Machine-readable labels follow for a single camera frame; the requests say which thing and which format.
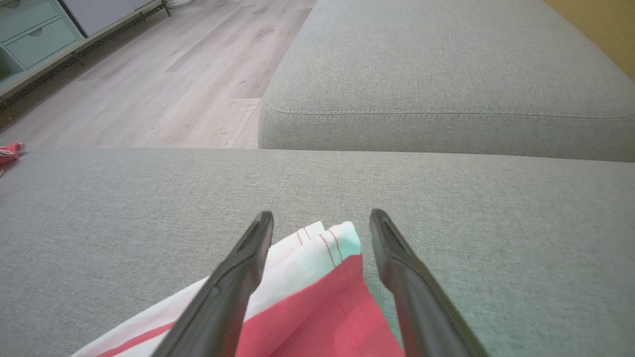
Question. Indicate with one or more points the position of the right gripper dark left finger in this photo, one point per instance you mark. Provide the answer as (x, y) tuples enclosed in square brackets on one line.
[(223, 307)]

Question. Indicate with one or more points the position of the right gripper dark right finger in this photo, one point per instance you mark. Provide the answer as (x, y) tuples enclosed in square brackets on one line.
[(421, 307)]

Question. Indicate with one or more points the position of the red shorts with white stripes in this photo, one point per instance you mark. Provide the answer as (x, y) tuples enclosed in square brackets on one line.
[(317, 317)]

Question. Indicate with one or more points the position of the red T-shirt with white sleeves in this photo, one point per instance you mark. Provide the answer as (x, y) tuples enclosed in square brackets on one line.
[(9, 153)]

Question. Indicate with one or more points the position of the large grey sofa seat cushion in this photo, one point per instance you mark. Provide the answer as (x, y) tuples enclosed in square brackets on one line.
[(471, 213)]

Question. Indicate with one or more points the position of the white cabinet on legs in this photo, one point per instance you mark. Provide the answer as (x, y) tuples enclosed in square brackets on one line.
[(104, 12)]

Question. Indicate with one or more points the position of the mint green drawer cabinet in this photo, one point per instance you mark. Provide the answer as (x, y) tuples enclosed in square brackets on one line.
[(39, 42)]

